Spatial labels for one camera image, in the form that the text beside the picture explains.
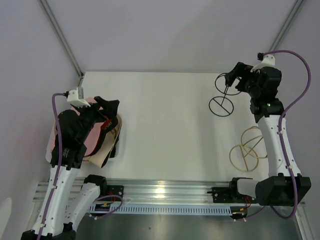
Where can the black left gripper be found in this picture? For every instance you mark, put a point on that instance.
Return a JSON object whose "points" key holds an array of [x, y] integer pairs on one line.
{"points": [[110, 108]]}

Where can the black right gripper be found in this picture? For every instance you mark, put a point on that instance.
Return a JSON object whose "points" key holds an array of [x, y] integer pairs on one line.
{"points": [[240, 70]]}

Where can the black wire hat stand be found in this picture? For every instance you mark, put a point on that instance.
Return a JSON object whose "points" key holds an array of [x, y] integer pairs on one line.
{"points": [[221, 99]]}

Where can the pink bucket hat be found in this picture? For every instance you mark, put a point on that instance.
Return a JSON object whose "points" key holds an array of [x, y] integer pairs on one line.
{"points": [[71, 141]]}

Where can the gold wire hat stand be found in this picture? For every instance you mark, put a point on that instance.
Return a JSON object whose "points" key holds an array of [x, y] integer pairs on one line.
{"points": [[248, 149]]}

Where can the red baseball cap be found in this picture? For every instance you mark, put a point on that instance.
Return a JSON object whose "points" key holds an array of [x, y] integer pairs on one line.
{"points": [[105, 127]]}

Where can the black sport baseball cap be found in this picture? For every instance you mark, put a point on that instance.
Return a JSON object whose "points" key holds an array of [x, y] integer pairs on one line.
{"points": [[108, 146]]}

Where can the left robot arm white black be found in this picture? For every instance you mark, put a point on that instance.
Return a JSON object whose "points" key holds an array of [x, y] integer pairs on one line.
{"points": [[57, 220]]}

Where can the beige bucket hat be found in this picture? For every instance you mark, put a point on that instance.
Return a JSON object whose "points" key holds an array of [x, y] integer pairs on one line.
{"points": [[94, 158]]}

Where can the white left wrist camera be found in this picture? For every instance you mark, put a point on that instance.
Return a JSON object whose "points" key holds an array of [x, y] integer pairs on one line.
{"points": [[76, 99]]}

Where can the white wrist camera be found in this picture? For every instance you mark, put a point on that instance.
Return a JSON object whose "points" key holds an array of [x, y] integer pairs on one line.
{"points": [[266, 60], [76, 99]]}

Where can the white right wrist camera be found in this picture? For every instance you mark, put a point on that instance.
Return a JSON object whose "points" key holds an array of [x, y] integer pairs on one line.
{"points": [[266, 60]]}

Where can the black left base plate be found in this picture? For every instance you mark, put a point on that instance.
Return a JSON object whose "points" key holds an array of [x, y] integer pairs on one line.
{"points": [[112, 193]]}

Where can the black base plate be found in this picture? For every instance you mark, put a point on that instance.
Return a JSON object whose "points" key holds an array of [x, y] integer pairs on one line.
{"points": [[112, 193], [224, 195]]}

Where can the aluminium mounting rail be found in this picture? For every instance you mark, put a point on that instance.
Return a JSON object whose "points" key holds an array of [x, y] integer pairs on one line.
{"points": [[169, 192]]}

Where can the right aluminium frame post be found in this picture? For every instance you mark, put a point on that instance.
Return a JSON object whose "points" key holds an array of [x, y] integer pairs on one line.
{"points": [[287, 24]]}

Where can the aluminium frame post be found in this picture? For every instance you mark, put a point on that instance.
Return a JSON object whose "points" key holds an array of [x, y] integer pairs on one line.
{"points": [[287, 24], [49, 14]]}

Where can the white slotted cable duct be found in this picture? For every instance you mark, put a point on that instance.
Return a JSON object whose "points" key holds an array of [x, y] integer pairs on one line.
{"points": [[188, 210]]}

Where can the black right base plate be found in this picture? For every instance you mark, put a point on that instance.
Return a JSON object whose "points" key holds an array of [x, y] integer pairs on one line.
{"points": [[224, 195]]}

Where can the left aluminium frame post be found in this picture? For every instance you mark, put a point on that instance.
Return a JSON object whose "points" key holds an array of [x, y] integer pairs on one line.
{"points": [[49, 14]]}

